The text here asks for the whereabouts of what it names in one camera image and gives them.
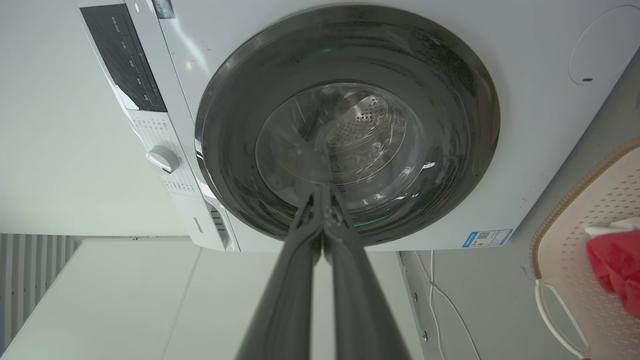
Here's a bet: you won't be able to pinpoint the beige perforated laundry basket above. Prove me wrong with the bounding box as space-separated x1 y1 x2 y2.
529 140 640 360

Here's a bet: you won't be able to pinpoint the red garment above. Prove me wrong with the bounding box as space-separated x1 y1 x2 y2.
586 229 640 319

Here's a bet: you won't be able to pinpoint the grey ribbed radiator panel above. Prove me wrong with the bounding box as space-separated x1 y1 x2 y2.
0 233 81 338

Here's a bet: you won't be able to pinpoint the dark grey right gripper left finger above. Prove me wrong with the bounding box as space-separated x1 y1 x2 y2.
236 186 325 360

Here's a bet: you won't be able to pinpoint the blue energy label sticker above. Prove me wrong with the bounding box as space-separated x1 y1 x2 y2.
462 229 514 249

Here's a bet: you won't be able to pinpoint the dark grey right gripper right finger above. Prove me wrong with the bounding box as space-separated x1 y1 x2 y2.
322 185 412 360

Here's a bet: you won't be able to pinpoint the white garment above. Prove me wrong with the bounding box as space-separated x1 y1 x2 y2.
584 217 640 239

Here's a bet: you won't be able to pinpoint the thin white power cable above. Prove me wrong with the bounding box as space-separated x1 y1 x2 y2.
413 250 482 360

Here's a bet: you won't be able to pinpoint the white washing machine dial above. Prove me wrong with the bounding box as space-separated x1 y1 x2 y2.
145 145 180 174

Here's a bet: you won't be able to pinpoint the dark round washing machine door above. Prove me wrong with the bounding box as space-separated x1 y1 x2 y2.
194 5 501 247

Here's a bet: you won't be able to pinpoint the white front-load washing machine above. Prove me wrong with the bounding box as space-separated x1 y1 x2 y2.
74 0 640 253

